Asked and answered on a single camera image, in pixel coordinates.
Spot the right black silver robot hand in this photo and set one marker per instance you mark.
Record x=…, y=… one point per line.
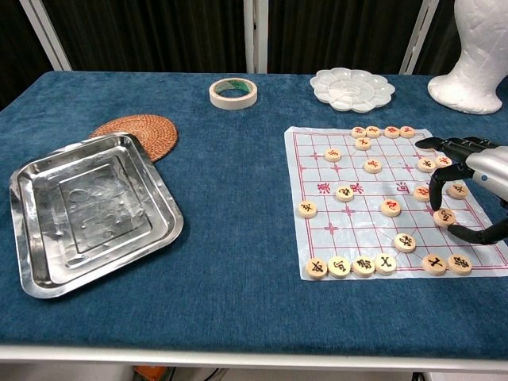
x=486, y=164

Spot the wooden chess piece black character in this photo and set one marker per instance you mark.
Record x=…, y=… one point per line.
x=308, y=208
x=459, y=265
x=316, y=268
x=405, y=242
x=433, y=264
x=385, y=264
x=339, y=267
x=364, y=266
x=445, y=218
x=345, y=194

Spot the plastic Chinese chess board sheet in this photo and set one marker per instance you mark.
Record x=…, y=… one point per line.
x=357, y=230

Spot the white foam vase form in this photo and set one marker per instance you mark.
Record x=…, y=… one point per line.
x=472, y=71

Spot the white flower-shaped paint palette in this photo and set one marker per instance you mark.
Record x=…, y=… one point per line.
x=351, y=89

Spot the blue velvet tablecloth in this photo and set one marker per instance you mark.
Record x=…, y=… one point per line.
x=238, y=198

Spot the beige masking tape roll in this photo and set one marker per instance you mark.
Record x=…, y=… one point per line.
x=232, y=102

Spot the round woven rattan coaster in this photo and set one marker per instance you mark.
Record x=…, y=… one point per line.
x=152, y=133

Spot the dark pleated curtain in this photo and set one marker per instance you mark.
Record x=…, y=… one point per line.
x=158, y=35

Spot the square stainless steel tray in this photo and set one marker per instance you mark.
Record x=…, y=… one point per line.
x=95, y=214

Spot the orange object under table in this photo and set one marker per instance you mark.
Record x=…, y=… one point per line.
x=151, y=373

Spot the white slanted frame post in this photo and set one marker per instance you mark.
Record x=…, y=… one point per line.
x=45, y=33
x=418, y=37

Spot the white vertical frame post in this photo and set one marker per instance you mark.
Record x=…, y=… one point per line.
x=256, y=35

